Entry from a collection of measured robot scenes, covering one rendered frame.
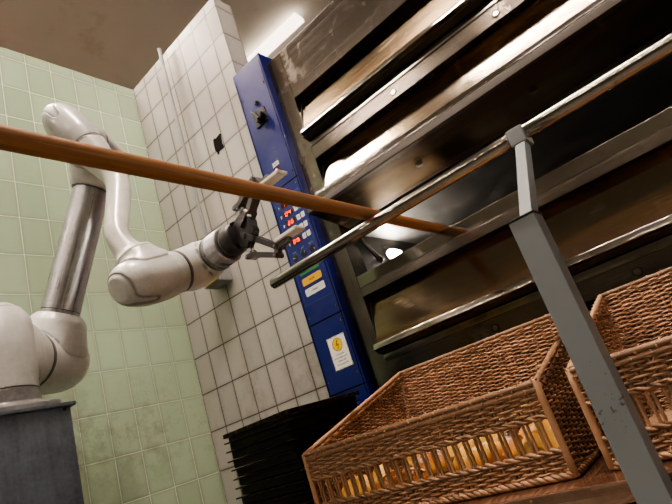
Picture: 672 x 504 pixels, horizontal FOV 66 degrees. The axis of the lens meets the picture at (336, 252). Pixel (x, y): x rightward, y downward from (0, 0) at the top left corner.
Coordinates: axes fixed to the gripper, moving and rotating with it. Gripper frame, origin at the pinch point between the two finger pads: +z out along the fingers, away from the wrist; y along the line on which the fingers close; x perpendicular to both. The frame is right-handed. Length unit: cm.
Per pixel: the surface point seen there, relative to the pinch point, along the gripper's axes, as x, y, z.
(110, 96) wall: -42, -128, -116
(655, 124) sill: -55, 7, 64
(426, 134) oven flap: -40.4, -15.8, 19.3
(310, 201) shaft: 2.4, 4.5, 7.3
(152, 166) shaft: 37.9, 4.5, 7.9
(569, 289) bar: 5, 40, 45
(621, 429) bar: 5, 58, 44
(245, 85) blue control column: -52, -84, -44
